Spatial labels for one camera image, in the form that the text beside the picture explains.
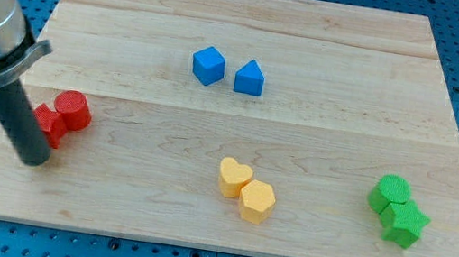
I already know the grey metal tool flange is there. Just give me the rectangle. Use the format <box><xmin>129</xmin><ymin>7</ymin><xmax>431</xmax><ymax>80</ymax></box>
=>
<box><xmin>0</xmin><ymin>14</ymin><xmax>58</xmax><ymax>109</ymax></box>

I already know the light wooden board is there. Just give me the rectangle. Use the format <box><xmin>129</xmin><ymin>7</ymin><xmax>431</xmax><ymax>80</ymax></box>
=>
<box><xmin>0</xmin><ymin>0</ymin><xmax>459</xmax><ymax>257</ymax></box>

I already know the red star block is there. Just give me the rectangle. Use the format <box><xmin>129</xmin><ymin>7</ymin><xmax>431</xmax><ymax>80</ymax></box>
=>
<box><xmin>34</xmin><ymin>104</ymin><xmax>68</xmax><ymax>149</ymax></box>

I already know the green cylinder block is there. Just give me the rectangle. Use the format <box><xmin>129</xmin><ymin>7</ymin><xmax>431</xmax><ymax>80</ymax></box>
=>
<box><xmin>367</xmin><ymin>174</ymin><xmax>411</xmax><ymax>214</ymax></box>

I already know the blue cube block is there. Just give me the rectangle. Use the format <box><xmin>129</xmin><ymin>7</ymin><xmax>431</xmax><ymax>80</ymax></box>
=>
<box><xmin>192</xmin><ymin>46</ymin><xmax>225</xmax><ymax>86</ymax></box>

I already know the green star block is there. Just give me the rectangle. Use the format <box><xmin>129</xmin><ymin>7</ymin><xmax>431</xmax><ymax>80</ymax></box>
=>
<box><xmin>380</xmin><ymin>200</ymin><xmax>431</xmax><ymax>250</ymax></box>

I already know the yellow hexagon block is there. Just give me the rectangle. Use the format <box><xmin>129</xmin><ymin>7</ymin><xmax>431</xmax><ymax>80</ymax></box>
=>
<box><xmin>238</xmin><ymin>179</ymin><xmax>276</xmax><ymax>225</ymax></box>

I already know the red cylinder block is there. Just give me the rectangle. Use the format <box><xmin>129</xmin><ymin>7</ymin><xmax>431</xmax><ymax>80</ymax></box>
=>
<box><xmin>54</xmin><ymin>90</ymin><xmax>92</xmax><ymax>131</ymax></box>

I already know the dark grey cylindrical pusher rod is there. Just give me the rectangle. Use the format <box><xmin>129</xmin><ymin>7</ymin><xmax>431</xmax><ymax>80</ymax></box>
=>
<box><xmin>0</xmin><ymin>79</ymin><xmax>51</xmax><ymax>167</ymax></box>

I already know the blue triangle block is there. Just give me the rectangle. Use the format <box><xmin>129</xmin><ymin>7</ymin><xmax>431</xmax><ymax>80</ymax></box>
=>
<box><xmin>233</xmin><ymin>60</ymin><xmax>265</xmax><ymax>96</ymax></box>

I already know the yellow heart block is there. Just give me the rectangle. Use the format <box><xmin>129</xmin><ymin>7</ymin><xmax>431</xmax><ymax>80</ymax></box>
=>
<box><xmin>217</xmin><ymin>157</ymin><xmax>254</xmax><ymax>198</ymax></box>

